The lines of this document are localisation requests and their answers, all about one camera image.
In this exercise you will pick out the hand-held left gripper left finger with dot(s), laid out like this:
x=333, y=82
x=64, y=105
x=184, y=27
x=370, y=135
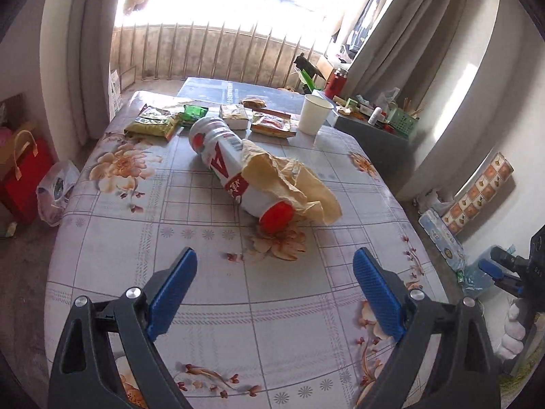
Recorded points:
x=170, y=294

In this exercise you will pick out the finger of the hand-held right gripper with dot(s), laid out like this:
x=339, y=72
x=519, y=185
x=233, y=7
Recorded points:
x=487, y=267
x=506, y=257

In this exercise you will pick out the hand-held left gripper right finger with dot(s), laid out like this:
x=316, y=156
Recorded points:
x=379, y=294

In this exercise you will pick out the brown paper bag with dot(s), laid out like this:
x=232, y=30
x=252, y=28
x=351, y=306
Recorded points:
x=298, y=187

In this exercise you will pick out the white bottle with red cap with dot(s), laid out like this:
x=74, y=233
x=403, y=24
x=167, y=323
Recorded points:
x=221, y=153

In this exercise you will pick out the person's right hand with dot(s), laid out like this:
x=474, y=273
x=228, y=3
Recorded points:
x=513, y=332

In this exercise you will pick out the large clear water jug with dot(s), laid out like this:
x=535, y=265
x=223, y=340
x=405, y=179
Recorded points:
x=477, y=279

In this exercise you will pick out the white tissue roll pack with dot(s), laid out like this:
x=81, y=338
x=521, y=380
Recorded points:
x=443, y=238

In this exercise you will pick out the patterned paper roll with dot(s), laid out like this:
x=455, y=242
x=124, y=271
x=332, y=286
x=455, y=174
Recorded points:
x=477, y=194

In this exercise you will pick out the white plastic bag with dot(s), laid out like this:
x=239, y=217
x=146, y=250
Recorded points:
x=432, y=202

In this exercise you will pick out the dark grey cabinet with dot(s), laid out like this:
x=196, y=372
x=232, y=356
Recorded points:
x=370, y=142

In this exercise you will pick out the printed plastic bag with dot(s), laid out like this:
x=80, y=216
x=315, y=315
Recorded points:
x=57, y=191

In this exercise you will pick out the olive green snack packet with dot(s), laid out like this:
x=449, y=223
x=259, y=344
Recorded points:
x=149, y=125

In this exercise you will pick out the green plastic basket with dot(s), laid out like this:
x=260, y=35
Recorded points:
x=402, y=120

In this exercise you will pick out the small white bottle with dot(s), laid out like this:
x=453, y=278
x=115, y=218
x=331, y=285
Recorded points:
x=376, y=116

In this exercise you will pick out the red gift bag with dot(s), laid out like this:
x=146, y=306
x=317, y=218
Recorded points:
x=30, y=179

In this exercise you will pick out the bright green snack packet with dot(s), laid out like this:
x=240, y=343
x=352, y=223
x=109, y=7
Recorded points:
x=193, y=113

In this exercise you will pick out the small white box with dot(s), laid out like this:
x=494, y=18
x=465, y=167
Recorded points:
x=234, y=116

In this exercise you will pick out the white paper cup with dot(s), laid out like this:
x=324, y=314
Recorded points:
x=313, y=113

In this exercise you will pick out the clear plastic bag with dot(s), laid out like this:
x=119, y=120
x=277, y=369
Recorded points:
x=388, y=98

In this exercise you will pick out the red orange snack packet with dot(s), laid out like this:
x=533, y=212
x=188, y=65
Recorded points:
x=272, y=124

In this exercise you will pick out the small bread bun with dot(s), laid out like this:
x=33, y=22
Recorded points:
x=254, y=102

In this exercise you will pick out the white paper bag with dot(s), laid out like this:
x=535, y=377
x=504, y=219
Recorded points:
x=116, y=91

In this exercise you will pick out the red thermos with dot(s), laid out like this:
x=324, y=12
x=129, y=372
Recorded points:
x=335, y=83

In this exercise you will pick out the black device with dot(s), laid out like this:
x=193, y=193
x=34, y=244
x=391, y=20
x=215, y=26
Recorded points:
x=307, y=64

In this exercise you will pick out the balcony metal railing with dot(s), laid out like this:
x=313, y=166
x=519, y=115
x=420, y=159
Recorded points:
x=213, y=55

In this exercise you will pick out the grey curtain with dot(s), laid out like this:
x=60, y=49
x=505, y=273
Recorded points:
x=408, y=30
x=93, y=51

